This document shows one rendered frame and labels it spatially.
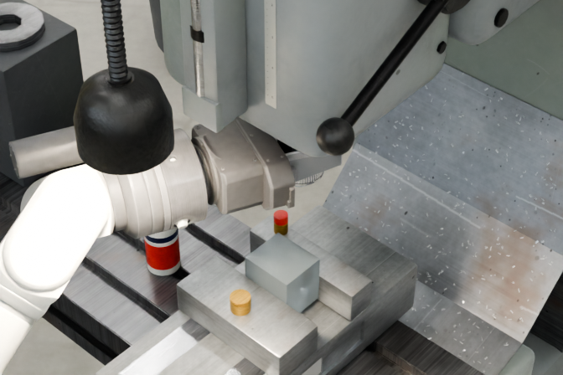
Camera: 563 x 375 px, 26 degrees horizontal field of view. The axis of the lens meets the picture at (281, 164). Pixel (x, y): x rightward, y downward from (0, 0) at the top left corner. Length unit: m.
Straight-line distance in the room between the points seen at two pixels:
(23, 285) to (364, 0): 0.37
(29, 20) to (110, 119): 0.69
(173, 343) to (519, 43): 0.52
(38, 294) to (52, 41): 0.54
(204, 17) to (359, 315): 0.48
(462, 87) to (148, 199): 0.55
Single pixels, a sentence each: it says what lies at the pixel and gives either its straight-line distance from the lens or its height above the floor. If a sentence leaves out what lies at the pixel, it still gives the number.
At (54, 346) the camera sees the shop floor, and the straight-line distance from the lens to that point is 2.65.
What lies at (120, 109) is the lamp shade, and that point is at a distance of 0.86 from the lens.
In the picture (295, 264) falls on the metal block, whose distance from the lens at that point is 1.28.
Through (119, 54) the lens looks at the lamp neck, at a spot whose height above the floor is 1.49.
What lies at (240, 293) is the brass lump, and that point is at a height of 1.06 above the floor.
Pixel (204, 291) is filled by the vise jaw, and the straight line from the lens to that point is 1.29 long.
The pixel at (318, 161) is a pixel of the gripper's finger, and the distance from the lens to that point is 1.14.
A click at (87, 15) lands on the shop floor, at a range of 3.59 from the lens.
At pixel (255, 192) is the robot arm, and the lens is 1.11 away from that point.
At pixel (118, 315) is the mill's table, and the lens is 1.43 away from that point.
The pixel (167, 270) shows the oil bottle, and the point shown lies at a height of 0.94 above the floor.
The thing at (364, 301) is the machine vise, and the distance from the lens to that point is 1.31.
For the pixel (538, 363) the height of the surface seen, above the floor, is 0.73.
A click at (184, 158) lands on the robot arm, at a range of 1.09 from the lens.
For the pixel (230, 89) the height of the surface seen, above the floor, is 1.38.
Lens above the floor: 1.98
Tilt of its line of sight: 41 degrees down
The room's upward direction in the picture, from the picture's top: straight up
